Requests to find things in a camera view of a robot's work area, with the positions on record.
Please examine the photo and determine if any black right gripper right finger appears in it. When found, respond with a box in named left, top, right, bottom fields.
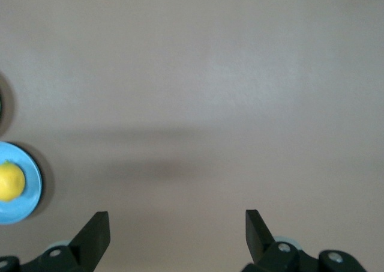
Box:
left=241, top=209, right=369, bottom=272

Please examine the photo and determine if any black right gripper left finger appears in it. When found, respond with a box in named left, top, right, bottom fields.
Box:
left=0, top=211, right=111, bottom=272

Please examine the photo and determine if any yellow lemon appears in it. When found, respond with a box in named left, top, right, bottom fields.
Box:
left=0, top=160, right=26, bottom=202

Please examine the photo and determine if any blue plate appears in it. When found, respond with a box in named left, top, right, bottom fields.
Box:
left=0, top=141, right=43, bottom=225

